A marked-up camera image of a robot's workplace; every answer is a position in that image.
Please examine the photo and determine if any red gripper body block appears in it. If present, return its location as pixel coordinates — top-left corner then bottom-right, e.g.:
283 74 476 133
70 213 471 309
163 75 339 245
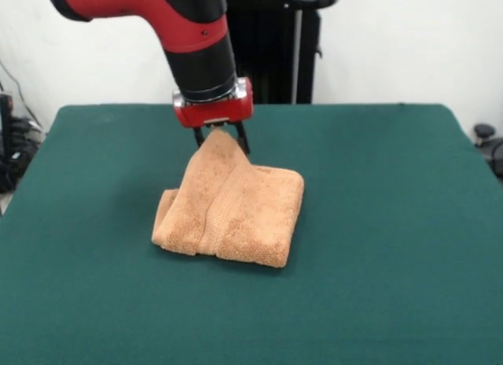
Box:
174 77 255 130

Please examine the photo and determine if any orange terry towel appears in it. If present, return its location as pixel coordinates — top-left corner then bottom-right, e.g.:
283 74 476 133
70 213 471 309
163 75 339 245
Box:
151 128 306 270

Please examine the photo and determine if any dark green table cloth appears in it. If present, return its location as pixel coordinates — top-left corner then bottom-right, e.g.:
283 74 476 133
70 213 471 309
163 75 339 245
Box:
0 102 503 365

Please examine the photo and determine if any black equipment pile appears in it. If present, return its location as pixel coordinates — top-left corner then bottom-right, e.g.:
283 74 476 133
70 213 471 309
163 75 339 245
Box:
0 91 45 194

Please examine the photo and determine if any grey office chair base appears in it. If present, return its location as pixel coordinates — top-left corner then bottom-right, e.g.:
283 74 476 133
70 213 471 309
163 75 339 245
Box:
473 123 503 185

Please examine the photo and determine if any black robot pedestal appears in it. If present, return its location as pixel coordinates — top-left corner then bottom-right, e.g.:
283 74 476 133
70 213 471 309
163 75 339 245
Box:
226 0 340 105

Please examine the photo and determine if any thin grey wall cable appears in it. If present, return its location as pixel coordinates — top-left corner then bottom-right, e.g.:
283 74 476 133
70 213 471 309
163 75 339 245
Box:
0 60 44 130

